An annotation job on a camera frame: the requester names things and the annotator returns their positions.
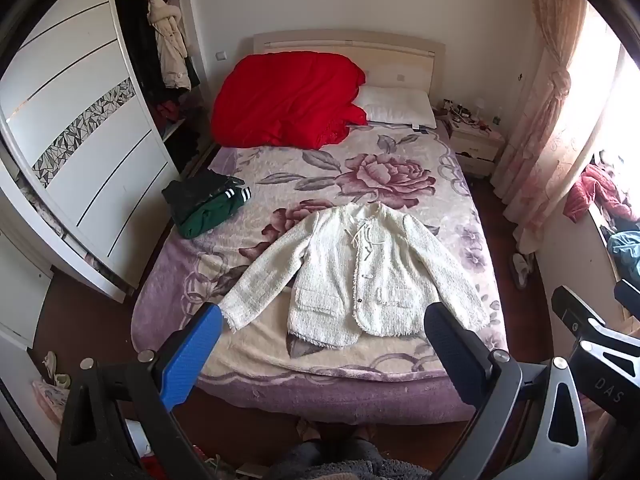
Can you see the green garment with striped cuffs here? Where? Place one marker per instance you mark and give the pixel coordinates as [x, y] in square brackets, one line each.
[205, 217]

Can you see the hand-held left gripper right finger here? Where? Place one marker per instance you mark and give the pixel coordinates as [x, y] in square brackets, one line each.
[452, 355]

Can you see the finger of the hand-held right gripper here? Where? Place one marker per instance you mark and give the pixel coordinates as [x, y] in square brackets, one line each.
[575, 307]
[630, 297]

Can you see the pink shoe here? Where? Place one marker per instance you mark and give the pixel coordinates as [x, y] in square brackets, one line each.
[50, 400]

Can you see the beige hanging coat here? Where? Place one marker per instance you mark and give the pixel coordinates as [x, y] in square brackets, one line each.
[170, 50]

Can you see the red clothes in wardrobe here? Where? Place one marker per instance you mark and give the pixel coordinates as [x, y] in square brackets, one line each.
[167, 112]

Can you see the beige nightstand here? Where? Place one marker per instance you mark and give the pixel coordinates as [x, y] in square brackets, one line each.
[475, 147]

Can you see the white slipper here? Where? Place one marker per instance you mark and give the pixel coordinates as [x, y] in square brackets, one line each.
[517, 265]

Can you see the red quilt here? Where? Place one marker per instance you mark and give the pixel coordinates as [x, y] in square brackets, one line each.
[290, 95]

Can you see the green white shoe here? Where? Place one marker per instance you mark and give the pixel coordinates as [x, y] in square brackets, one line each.
[62, 381]

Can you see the person's grey fleece clothing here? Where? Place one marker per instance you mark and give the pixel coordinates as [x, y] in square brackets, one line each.
[350, 460]

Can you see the beige wooden bed headboard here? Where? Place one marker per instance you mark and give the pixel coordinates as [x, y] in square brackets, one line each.
[400, 60]

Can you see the small white table lamp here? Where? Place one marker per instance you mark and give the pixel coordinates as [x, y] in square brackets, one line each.
[479, 106]

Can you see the pink patterned curtain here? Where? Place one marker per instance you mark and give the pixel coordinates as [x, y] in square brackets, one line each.
[545, 110]

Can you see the pink red clothes pile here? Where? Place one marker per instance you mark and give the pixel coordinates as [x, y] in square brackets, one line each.
[595, 195]

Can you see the black folded garment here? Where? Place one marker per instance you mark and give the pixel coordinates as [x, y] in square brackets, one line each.
[190, 195]

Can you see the white tweed jacket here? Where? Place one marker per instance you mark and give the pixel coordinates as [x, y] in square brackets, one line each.
[330, 280]

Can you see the teal garment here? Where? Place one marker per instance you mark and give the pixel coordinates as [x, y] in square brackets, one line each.
[625, 255]

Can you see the white pillow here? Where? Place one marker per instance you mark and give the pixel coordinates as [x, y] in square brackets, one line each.
[397, 105]

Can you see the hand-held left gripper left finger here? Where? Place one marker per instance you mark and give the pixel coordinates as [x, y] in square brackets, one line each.
[190, 355]

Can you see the black hanging coat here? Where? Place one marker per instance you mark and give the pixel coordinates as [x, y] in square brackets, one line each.
[135, 40]

